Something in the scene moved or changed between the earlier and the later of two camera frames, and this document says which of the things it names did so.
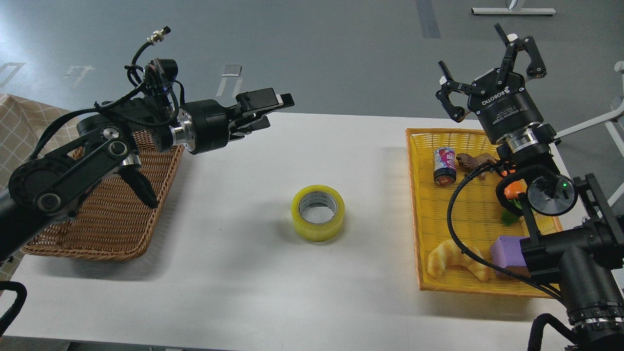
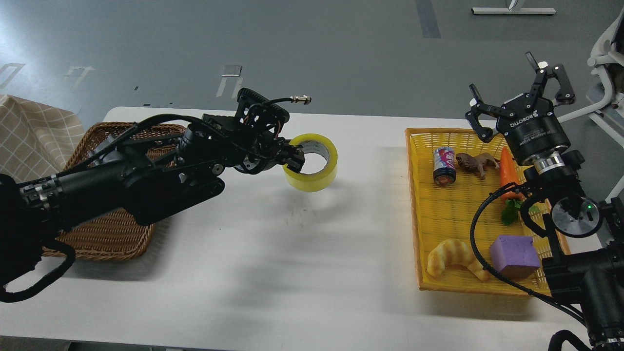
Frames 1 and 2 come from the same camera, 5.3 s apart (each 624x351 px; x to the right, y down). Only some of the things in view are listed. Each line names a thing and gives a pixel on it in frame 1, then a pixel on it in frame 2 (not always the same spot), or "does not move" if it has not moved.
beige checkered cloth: x=22 y=122 does not move
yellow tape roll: x=313 y=231 -> x=320 y=182
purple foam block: x=507 y=253 does not move
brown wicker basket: x=115 y=220 does not move
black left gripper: x=208 y=126 -> x=264 y=151
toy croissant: x=449 y=253 does not move
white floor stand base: x=512 y=10 does not move
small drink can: x=445 y=171 does not move
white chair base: x=614 y=120 -> x=611 y=37
